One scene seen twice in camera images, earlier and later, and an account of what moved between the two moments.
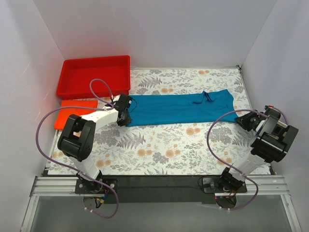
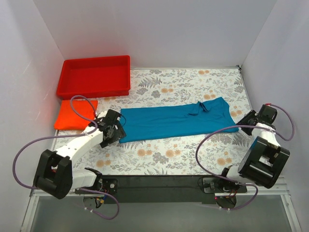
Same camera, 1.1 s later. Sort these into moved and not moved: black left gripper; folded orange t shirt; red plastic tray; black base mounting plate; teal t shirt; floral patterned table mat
Moved: black left gripper; teal t shirt
Not moved: black base mounting plate; red plastic tray; folded orange t shirt; floral patterned table mat
